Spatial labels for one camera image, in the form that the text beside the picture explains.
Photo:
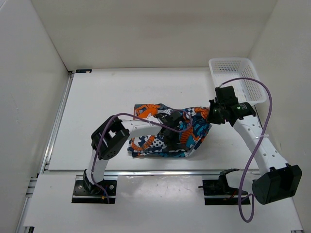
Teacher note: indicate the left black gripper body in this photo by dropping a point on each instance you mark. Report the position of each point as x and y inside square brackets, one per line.
[171, 138]

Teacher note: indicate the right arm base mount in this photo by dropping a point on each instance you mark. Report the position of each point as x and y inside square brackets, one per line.
[218, 192]

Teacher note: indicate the colourful patterned shorts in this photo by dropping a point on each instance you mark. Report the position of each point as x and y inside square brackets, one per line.
[194, 130]

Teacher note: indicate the front aluminium rail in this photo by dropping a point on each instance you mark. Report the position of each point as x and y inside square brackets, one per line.
[161, 172]

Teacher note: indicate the small black label sticker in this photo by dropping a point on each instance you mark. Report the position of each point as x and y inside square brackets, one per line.
[83, 71]

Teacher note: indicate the right aluminium rail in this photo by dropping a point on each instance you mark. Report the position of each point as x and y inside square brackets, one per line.
[260, 119]

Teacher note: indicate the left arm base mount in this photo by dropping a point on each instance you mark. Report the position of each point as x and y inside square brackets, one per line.
[81, 193]

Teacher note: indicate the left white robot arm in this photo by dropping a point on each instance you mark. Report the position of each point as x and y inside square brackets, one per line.
[109, 138]

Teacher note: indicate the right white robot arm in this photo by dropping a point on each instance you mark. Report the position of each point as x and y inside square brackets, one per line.
[278, 179]

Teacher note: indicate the white plastic basket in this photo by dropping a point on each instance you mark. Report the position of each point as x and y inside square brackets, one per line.
[236, 72]

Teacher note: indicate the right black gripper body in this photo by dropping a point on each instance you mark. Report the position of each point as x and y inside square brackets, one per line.
[215, 115]

